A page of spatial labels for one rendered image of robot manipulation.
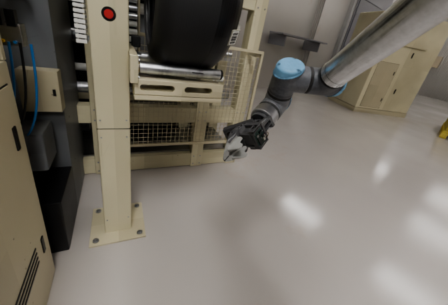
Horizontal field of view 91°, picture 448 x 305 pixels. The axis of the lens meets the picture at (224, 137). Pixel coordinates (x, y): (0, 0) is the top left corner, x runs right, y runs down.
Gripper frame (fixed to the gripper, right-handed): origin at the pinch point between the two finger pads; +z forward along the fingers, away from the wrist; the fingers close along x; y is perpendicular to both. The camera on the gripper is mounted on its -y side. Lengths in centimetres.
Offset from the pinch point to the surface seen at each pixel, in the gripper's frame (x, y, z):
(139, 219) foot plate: 39, -78, 19
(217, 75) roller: -15.8, -21.0, -32.8
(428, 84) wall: 613, -12, -1222
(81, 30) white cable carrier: -52, -42, -3
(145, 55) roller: -36, -54, -27
